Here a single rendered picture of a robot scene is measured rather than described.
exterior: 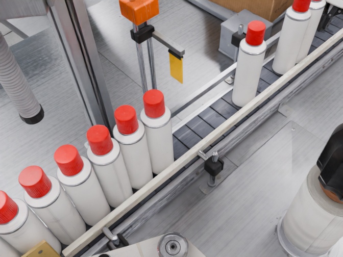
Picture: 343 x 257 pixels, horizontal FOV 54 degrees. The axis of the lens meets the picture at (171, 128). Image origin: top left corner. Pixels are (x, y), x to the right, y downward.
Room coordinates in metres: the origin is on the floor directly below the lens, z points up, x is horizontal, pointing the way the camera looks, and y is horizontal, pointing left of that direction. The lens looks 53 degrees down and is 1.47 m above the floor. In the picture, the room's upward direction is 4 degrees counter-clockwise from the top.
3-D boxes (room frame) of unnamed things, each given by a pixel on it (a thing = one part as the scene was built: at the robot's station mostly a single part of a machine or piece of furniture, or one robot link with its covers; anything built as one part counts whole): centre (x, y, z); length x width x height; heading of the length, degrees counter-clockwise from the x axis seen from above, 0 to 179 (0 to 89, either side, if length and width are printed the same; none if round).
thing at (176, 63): (0.41, -0.01, 1.09); 0.03 x 0.01 x 0.06; 39
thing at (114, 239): (0.20, 0.11, 0.89); 0.06 x 0.03 x 0.12; 39
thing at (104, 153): (0.29, 0.11, 0.98); 0.05 x 0.05 x 0.20
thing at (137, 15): (0.43, 0.02, 1.05); 0.10 x 0.04 x 0.33; 39
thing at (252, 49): (0.52, -0.17, 0.98); 0.05 x 0.05 x 0.20
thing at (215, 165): (0.34, -0.08, 0.89); 0.03 x 0.03 x 0.12; 39
